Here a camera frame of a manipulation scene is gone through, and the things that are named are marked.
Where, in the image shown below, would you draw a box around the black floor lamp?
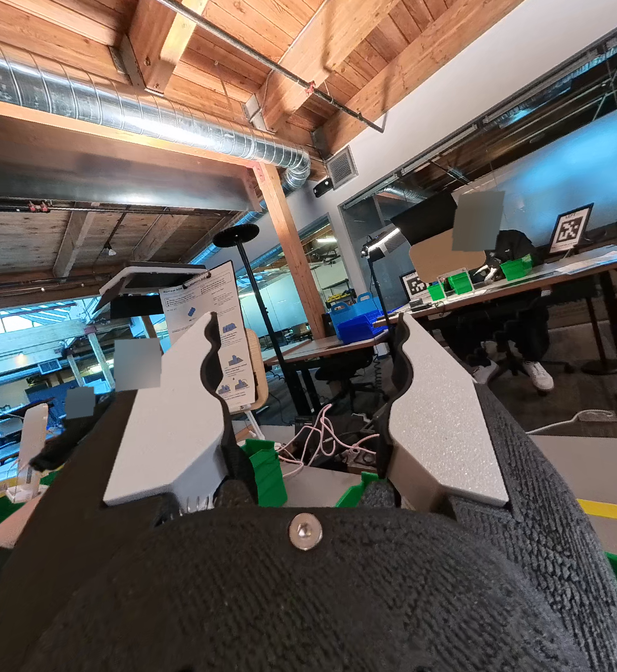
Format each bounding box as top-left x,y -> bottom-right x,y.
213,224 -> 320,415

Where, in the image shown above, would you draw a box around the blue handled tote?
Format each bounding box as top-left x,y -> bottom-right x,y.
329,292 -> 385,329

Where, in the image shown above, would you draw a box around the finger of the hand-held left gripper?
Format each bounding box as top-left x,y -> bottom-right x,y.
5,403 -> 50,504

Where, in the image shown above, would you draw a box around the white tilted monitor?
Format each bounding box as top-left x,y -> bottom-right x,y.
99,261 -> 207,318

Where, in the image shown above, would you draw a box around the instruction sheet on stand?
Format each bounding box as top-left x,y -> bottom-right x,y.
247,328 -> 268,413

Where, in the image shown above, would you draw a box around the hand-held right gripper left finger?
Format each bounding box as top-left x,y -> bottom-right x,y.
103,311 -> 246,507

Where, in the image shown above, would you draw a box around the wall vent grille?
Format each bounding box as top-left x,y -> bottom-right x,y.
325,146 -> 359,190

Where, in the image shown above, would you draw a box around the black sprinkler pipe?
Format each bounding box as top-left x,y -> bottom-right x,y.
156,0 -> 385,133

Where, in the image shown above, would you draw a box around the white paper sheets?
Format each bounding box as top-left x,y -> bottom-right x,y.
555,244 -> 617,276

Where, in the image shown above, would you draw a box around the pink cable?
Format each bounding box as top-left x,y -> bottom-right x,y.
274,403 -> 380,468

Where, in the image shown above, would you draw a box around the long wooden desk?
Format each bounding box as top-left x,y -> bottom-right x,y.
374,247 -> 617,436

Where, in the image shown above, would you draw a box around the silver air duct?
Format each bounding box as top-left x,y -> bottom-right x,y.
0,37 -> 312,197

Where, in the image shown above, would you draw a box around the printed instruction sheet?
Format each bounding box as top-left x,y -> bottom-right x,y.
159,261 -> 254,415

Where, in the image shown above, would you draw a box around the blue plastic bin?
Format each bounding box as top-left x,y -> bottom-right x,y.
337,312 -> 393,344

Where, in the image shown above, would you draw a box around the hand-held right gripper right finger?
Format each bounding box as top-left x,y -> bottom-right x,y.
377,311 -> 510,509

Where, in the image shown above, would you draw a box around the studio light on stand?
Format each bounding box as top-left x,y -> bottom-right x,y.
360,227 -> 409,321

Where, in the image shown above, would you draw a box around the white cable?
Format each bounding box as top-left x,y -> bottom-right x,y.
529,408 -> 617,434

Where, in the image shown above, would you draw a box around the wooden support post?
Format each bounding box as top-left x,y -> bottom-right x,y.
253,163 -> 326,339

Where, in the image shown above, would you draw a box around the wooden office desk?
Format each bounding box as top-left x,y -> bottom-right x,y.
263,330 -> 393,415

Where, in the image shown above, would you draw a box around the yellow tape strip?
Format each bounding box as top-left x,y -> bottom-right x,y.
576,499 -> 617,522

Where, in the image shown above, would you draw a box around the black office chair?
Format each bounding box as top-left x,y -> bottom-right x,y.
316,349 -> 375,400

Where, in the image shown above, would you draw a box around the tan rounded panel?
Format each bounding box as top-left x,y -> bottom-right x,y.
409,231 -> 487,281

